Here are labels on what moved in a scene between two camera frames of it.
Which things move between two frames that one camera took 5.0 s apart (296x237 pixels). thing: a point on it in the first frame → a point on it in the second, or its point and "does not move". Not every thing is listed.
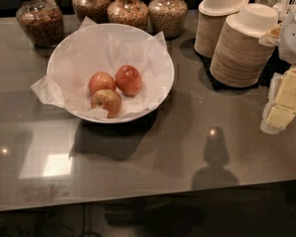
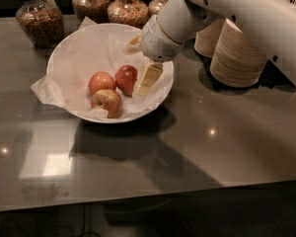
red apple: x=128 y=79 does not move
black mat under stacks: x=275 y=64 does not move
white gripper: x=294 y=39 → x=157 y=40
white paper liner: x=95 y=48 does not move
